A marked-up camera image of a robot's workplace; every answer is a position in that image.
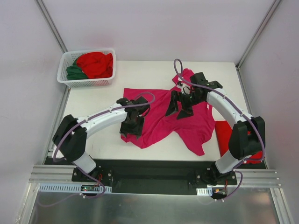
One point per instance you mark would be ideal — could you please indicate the folded red t shirt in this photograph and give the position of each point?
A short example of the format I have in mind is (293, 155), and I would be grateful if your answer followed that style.
(223, 133)

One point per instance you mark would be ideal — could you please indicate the green t shirt in basket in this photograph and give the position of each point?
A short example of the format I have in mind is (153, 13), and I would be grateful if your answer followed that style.
(75, 73)

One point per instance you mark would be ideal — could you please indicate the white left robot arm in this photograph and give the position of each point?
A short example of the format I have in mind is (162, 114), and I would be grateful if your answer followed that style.
(72, 134)

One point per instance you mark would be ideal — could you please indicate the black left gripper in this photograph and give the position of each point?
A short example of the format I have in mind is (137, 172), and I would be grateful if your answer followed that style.
(131, 126)

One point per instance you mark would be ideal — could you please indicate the pink t shirt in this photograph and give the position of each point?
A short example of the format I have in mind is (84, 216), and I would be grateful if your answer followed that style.
(194, 130)

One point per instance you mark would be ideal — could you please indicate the right aluminium frame post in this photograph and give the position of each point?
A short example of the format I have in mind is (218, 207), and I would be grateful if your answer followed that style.
(262, 26)

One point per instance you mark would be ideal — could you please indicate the white perforated plastic basket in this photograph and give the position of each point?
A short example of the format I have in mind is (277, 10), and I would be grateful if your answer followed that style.
(69, 59)

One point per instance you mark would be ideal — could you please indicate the left aluminium frame post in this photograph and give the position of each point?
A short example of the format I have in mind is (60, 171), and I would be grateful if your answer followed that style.
(52, 26)

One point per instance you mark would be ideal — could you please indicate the red t shirt in basket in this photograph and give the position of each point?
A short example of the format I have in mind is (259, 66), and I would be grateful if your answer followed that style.
(96, 65)

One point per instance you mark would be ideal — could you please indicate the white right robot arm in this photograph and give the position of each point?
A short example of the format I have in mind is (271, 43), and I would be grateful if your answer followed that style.
(248, 132)

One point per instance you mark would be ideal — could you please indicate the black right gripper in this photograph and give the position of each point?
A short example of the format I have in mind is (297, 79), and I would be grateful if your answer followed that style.
(181, 101)

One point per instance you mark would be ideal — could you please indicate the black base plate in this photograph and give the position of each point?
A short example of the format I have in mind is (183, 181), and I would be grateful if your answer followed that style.
(154, 177)

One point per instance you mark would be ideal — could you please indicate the aluminium frame post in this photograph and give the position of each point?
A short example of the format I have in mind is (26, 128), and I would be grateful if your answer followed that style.
(262, 26)
(52, 26)

